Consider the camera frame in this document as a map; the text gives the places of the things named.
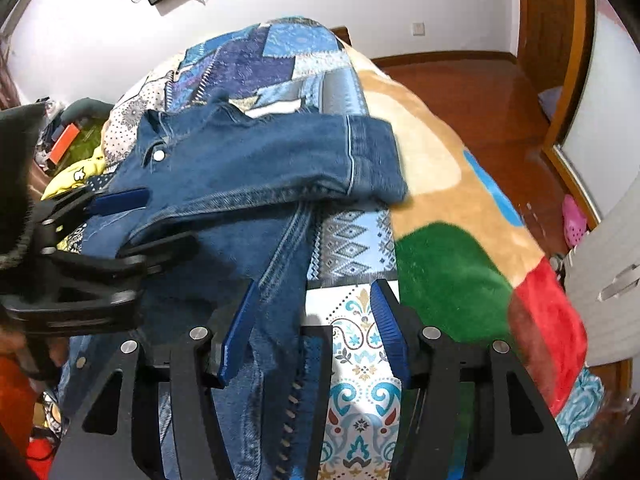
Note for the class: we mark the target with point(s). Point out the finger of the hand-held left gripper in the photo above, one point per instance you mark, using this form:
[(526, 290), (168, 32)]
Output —
[(155, 254), (120, 200)]

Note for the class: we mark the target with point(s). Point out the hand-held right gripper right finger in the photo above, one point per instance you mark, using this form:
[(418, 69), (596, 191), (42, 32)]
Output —
[(391, 332)]

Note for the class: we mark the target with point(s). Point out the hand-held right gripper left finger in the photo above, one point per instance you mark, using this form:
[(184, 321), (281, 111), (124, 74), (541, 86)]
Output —
[(239, 332)]

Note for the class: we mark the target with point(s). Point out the blue denim jacket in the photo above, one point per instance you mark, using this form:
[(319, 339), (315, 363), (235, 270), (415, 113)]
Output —
[(225, 170)]

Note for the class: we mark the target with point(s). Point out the red cloth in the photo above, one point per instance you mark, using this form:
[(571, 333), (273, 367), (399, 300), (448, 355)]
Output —
[(20, 400)]

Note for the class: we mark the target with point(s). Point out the yellow printed cloth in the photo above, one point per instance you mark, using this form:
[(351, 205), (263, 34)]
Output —
[(75, 177)]

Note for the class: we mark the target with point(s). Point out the green cloth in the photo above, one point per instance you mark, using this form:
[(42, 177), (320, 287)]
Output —
[(92, 142)]

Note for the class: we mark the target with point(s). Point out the orange box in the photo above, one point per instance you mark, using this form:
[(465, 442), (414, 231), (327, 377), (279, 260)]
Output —
[(62, 144)]

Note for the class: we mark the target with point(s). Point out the colourful fleece blanket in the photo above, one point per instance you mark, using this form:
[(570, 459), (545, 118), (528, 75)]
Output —
[(450, 260)]

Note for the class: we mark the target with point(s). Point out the teal patterned cloth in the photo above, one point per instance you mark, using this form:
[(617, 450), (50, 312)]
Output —
[(582, 400)]

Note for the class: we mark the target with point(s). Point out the white wardrobe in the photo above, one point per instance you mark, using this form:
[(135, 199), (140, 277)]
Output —
[(600, 320)]

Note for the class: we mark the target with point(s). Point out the blue patchwork bed sheet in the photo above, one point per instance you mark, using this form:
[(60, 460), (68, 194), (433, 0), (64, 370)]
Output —
[(280, 60)]

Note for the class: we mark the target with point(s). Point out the pink slipper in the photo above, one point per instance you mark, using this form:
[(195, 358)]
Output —
[(574, 222)]

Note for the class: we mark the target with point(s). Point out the purple cloth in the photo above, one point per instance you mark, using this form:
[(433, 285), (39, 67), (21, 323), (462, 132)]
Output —
[(551, 102)]

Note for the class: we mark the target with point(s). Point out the white door panel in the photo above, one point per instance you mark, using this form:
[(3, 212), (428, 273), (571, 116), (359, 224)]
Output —
[(610, 110)]

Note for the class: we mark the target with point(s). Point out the white wall socket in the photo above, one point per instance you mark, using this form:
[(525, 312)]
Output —
[(418, 28)]

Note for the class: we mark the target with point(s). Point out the wooden door frame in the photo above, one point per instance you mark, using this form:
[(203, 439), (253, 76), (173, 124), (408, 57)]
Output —
[(545, 35)]

